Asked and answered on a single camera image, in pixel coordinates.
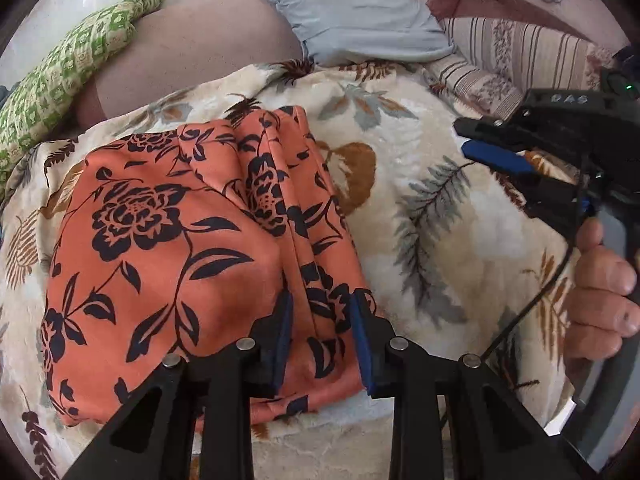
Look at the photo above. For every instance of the pink quilted mattress cover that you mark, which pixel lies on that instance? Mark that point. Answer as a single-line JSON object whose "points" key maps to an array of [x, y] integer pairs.
{"points": [[181, 45]]}

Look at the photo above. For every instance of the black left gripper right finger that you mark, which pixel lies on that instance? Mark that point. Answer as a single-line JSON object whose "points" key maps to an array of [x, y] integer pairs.
{"points": [[451, 407]]}

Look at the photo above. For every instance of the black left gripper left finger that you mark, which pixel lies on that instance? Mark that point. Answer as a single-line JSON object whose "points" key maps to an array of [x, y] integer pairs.
{"points": [[152, 434]]}

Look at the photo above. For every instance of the green white patterned pillow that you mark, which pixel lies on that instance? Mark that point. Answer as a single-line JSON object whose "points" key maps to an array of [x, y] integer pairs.
{"points": [[42, 98]]}

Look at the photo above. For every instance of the light blue pillow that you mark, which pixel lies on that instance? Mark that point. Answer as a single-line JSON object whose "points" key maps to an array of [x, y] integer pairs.
{"points": [[336, 32]]}

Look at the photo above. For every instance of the orange black floral garment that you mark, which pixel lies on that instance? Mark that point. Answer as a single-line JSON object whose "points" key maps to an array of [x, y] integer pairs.
{"points": [[178, 241]]}

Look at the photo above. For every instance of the cream leaf pattern fleece blanket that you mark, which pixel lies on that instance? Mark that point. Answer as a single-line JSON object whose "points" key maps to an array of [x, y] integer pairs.
{"points": [[444, 243]]}

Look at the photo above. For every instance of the right hand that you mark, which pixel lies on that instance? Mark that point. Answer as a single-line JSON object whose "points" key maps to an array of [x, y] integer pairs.
{"points": [[600, 313]]}

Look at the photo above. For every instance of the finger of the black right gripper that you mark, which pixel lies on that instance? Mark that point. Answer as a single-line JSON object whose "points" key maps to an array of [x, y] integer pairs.
{"points": [[494, 132], [548, 199]]}

